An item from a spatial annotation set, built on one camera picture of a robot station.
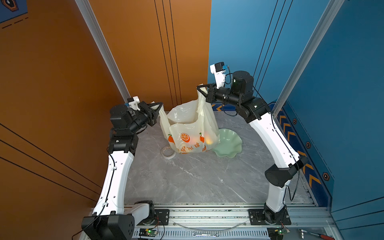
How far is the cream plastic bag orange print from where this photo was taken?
69cm

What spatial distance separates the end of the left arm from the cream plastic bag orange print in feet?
0.24

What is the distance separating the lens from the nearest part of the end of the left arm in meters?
0.56
